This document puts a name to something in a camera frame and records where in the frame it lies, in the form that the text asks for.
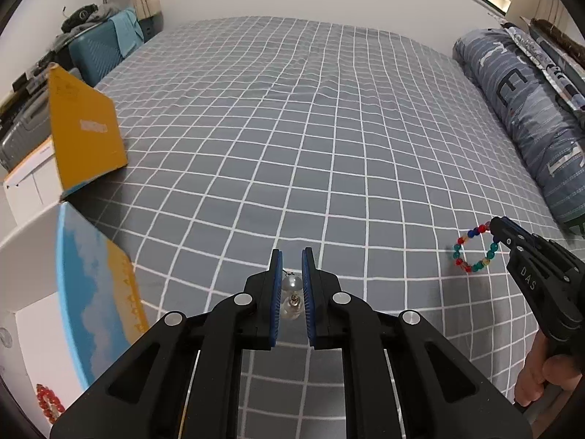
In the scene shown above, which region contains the multicolour bead bracelet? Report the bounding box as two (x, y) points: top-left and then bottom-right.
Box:
(452, 220), (501, 275)

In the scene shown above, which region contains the clear bead bracelet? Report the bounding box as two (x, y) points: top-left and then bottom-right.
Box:
(279, 270), (306, 323)

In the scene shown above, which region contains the red bead bracelet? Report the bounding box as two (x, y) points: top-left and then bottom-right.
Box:
(34, 382), (67, 425)

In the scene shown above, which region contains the right hand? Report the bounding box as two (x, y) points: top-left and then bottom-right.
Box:
(514, 330), (582, 406)

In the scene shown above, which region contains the white cardboard box blue yellow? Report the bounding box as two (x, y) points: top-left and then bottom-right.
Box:
(1, 64), (149, 438)

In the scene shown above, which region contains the blue grey patterned duvet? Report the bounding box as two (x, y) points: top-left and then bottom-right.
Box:
(453, 27), (584, 236)

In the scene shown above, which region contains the patterned pillow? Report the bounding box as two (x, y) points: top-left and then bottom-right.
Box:
(495, 16), (584, 128)

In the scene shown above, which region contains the grey checked bed sheet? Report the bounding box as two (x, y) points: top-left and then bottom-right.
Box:
(71, 17), (584, 438)

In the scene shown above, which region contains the grey hard suitcase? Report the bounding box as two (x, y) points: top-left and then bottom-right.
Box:
(1, 67), (50, 172)

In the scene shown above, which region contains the teal hard suitcase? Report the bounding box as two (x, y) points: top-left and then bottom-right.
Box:
(68, 21), (124, 87)

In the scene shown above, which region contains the light blue towel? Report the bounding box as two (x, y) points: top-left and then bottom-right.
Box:
(109, 7), (144, 59)

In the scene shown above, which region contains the pile of dark clothes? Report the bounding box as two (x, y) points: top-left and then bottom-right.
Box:
(50, 4), (120, 50)

